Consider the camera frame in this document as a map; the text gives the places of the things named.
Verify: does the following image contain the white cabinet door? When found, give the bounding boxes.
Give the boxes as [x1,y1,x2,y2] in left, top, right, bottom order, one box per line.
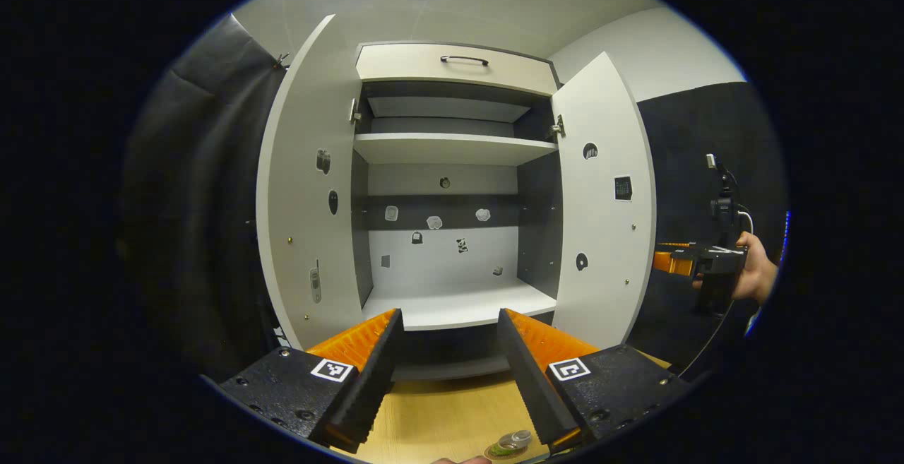
[551,52,658,350]
[256,14,368,350]

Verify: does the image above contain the green label bottle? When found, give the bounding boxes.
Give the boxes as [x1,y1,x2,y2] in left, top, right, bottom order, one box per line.
[484,429,534,459]

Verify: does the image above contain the white cabinet shelf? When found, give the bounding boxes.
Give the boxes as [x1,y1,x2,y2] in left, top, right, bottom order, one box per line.
[353,132,559,167]
[362,282,559,332]

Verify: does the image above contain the black backdrop cloth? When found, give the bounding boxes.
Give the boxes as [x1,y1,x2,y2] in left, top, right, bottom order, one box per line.
[120,14,788,380]

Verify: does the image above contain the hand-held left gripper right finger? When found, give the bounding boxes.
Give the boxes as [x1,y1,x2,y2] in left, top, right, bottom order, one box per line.
[496,308,691,454]

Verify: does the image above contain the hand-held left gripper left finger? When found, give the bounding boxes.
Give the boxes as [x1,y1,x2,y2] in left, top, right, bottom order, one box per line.
[219,308,405,454]

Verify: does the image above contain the white cabinet drawer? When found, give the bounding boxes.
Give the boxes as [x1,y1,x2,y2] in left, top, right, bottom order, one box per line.
[355,43,559,97]

